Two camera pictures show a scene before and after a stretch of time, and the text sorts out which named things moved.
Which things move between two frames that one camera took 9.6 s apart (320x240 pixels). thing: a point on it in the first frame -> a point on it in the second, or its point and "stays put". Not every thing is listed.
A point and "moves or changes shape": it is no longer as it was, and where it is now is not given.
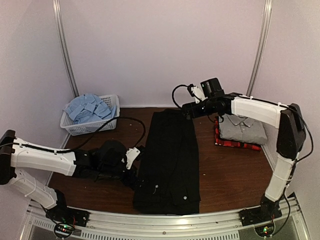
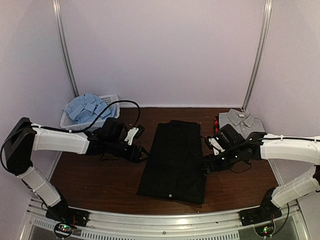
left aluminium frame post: x=58 y=11 stays put
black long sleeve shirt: x=168 y=181 moves or changes shape
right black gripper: x=186 y=107 -> x=211 y=166
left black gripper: x=128 y=180 -> x=135 y=157
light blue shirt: x=88 y=107 stays put
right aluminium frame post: x=268 y=10 stays put
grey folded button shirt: x=238 y=128 stays put
